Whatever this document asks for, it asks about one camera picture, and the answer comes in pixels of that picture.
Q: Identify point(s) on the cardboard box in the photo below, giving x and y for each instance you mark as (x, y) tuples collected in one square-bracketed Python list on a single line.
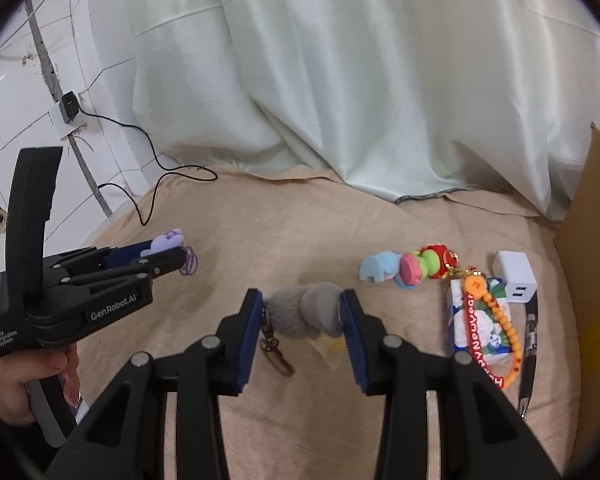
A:
[(578, 247)]

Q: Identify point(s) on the purple rubber charm keychain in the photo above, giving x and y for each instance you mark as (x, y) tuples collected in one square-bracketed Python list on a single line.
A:
[(175, 240)]

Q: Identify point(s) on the pale green curtain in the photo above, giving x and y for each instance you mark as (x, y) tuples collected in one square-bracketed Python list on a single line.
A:
[(401, 98)]

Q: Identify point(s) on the blue elephant rubber toy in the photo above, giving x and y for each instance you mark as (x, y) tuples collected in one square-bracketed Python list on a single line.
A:
[(380, 267)]

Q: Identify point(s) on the beige table cloth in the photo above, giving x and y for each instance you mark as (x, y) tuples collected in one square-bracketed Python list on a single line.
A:
[(303, 228)]

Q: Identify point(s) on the tissue pack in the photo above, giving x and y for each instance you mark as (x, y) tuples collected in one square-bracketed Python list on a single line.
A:
[(493, 341)]

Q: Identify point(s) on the clear bag yellow charm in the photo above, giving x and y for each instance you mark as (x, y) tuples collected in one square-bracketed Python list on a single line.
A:
[(332, 350)]

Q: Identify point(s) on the black wall plug adapter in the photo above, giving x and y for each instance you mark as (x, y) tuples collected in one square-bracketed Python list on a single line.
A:
[(69, 107)]

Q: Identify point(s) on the white usb charger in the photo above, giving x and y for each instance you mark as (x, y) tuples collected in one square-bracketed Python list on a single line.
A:
[(515, 269)]

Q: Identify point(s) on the person's left hand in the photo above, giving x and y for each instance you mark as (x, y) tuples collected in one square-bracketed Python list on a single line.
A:
[(20, 368)]

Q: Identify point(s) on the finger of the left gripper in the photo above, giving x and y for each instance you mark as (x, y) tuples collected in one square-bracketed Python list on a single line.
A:
[(134, 278), (113, 257)]

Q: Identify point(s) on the black pen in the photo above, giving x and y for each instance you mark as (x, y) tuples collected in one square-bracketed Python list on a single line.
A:
[(529, 360)]

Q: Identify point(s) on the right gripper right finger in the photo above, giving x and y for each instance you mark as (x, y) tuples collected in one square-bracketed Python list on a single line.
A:
[(481, 434)]

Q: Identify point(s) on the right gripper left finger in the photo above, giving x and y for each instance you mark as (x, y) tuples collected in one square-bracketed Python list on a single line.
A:
[(122, 435)]

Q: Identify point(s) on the grey pompom keychain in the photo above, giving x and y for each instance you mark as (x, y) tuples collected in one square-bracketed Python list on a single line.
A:
[(299, 312)]

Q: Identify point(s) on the pink green red doll keychain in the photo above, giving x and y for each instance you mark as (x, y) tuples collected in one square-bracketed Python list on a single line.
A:
[(431, 262)]

